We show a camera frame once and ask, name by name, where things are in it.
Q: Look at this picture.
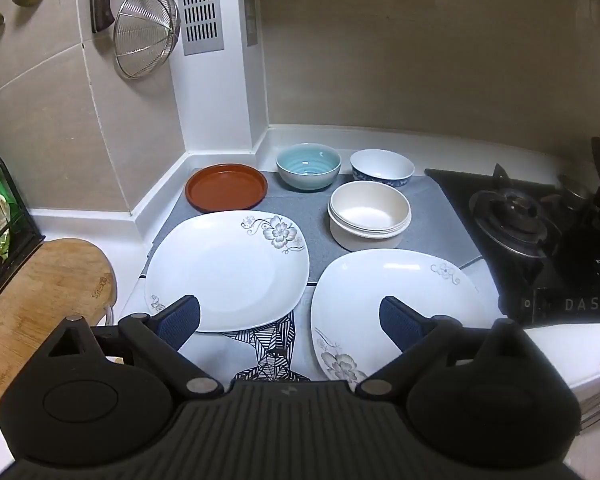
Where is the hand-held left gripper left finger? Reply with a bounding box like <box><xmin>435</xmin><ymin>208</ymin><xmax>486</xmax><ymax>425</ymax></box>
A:
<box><xmin>47</xmin><ymin>294</ymin><xmax>226</xmax><ymax>399</ymax></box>

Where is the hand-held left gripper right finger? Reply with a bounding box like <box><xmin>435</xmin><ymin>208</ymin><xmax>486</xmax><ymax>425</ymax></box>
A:
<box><xmin>355</xmin><ymin>295</ymin><xmax>536</xmax><ymax>401</ymax></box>

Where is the white floral square plate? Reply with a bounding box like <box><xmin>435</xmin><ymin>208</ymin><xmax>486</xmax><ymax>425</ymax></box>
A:
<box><xmin>310</xmin><ymin>248</ymin><xmax>498</xmax><ymax>394</ymax></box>
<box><xmin>144</xmin><ymin>210</ymin><xmax>311</xmax><ymax>334</ymax></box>

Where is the cream bowl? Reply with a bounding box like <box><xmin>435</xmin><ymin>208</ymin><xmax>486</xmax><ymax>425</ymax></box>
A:
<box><xmin>329</xmin><ymin>181</ymin><xmax>412</xmax><ymax>233</ymax></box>
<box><xmin>329</xmin><ymin>212</ymin><xmax>410</xmax><ymax>253</ymax></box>
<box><xmin>329</xmin><ymin>207</ymin><xmax>412</xmax><ymax>238</ymax></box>

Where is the brown round plate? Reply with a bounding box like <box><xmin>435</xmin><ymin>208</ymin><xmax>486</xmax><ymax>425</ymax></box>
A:
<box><xmin>185</xmin><ymin>162</ymin><xmax>269</xmax><ymax>212</ymax></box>

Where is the teal glazed bowl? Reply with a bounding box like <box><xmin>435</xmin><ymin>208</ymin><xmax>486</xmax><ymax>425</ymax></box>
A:
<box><xmin>275</xmin><ymin>143</ymin><xmax>342</xmax><ymax>191</ymax></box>

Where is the white mat with geometric print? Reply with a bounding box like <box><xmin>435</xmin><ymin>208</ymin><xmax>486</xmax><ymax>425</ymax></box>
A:
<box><xmin>120</xmin><ymin>275</ymin><xmax>361</xmax><ymax>384</ymax></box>

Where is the round wooden cutting board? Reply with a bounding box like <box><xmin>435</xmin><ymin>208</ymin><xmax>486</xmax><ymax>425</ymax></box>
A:
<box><xmin>0</xmin><ymin>238</ymin><xmax>118</xmax><ymax>419</ymax></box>

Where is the grey counter mat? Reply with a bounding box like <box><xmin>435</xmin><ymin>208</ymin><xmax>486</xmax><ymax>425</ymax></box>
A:
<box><xmin>139</xmin><ymin>167</ymin><xmax>484</xmax><ymax>282</ymax></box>

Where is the white bowl with blue band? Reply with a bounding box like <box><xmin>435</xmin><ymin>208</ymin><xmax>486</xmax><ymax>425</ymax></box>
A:
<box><xmin>350</xmin><ymin>149</ymin><xmax>415</xmax><ymax>189</ymax></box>

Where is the black glass gas stove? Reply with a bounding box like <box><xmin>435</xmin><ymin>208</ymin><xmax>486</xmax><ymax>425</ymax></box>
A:
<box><xmin>425</xmin><ymin>162</ymin><xmax>600</xmax><ymax>332</ymax></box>

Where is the grey vent grille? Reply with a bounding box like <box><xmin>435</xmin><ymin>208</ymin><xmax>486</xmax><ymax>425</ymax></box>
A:
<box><xmin>175</xmin><ymin>0</ymin><xmax>226</xmax><ymax>56</ymax></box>

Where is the black wire rack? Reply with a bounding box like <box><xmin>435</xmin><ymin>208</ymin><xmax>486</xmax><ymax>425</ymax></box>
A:
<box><xmin>0</xmin><ymin>151</ymin><xmax>46</xmax><ymax>322</ymax></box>

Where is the wire mesh strainer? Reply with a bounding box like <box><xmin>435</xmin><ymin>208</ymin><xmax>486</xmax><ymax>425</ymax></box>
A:
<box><xmin>112</xmin><ymin>0</ymin><xmax>182</xmax><ymax>81</ymax></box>

